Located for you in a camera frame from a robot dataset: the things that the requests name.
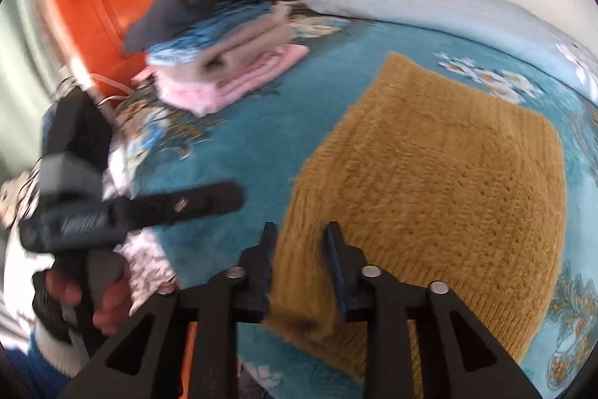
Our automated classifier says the mustard knitted sweater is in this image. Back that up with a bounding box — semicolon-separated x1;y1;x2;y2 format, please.
262;52;568;383

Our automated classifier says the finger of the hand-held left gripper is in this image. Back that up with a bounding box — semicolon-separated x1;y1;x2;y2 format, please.
122;181;246;236

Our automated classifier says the white cable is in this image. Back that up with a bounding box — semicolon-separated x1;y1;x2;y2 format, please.
56;74;134;112

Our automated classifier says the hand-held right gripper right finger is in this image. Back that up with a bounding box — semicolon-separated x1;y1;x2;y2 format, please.
324;221;543;399

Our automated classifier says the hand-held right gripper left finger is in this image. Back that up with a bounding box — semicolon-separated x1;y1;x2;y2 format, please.
58;222;280;399

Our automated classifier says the blue folded garment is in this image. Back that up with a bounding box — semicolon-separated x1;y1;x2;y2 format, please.
147;1;276;65

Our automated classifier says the pink folded garment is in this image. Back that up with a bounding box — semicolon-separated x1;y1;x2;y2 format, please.
132;44;310;117

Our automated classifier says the teal floral bed sheet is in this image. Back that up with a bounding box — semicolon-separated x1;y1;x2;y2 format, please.
100;13;598;393

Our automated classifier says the beige folded garment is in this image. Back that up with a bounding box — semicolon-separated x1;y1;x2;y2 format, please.
196;1;304;77

